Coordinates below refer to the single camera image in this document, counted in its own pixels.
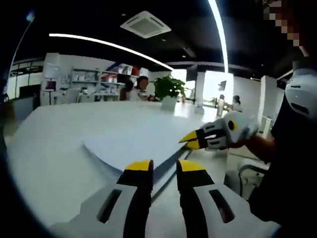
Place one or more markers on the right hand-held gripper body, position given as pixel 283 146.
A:
pixel 242 126

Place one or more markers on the white linear ceiling light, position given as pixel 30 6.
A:
pixel 220 34
pixel 111 47

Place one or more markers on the white chest-worn device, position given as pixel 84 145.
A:
pixel 302 94

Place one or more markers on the person's black shirt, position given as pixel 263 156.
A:
pixel 292 173

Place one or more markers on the grey cabinet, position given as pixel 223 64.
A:
pixel 23 109

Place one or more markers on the ceiling air conditioner unit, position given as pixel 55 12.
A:
pixel 146 24

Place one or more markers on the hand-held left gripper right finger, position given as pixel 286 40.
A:
pixel 193 198

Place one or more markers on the green potted plant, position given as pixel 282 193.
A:
pixel 169 89

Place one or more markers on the black hanging monitor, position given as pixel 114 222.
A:
pixel 191 72

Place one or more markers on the white storage shelf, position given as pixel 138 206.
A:
pixel 86 77

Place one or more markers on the small black wall monitor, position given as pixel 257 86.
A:
pixel 223 85

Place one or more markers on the small screen on stand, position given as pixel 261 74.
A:
pixel 50 84

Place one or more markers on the white wall display board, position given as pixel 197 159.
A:
pixel 51 69

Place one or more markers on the black cabinet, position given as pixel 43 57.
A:
pixel 29 91

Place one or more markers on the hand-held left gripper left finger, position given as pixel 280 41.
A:
pixel 138 198

